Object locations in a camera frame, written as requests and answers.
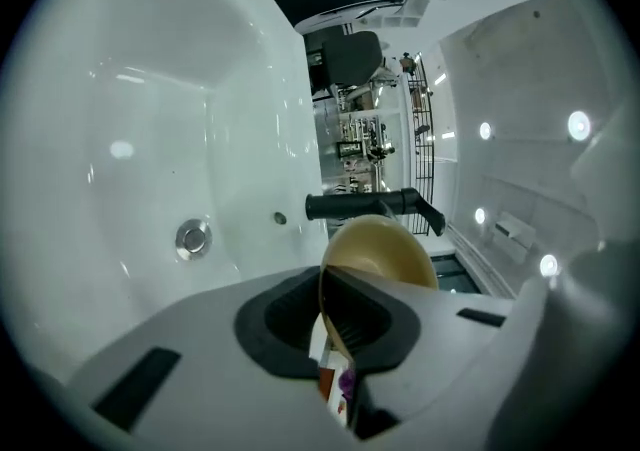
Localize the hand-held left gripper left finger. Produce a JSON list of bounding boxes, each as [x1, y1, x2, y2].
[[67, 266, 351, 451]]

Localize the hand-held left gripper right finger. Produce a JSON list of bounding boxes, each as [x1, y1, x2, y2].
[[327, 266, 519, 451]]

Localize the brown bowl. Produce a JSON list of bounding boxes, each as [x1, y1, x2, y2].
[[318, 215, 440, 365]]

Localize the silver sink drain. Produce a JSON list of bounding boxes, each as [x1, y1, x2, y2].
[[174, 218, 214, 262]]

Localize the ceiling air conditioner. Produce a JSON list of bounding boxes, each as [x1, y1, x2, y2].
[[492, 211, 535, 260]]

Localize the black faucet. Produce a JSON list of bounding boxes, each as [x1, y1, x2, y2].
[[304, 187, 446, 238]]

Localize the black balcony railing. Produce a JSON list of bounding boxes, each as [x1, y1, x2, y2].
[[407, 52, 437, 238]]

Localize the white storage shelving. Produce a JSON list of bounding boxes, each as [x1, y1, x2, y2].
[[339, 108, 397, 190]]

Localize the white ceramic sink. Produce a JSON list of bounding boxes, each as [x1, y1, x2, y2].
[[7, 0, 334, 385]]

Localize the gray chair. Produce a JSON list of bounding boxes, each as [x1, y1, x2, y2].
[[304, 30, 385, 100]]

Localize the large glass window wall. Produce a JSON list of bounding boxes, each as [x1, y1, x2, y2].
[[429, 251, 516, 298]]

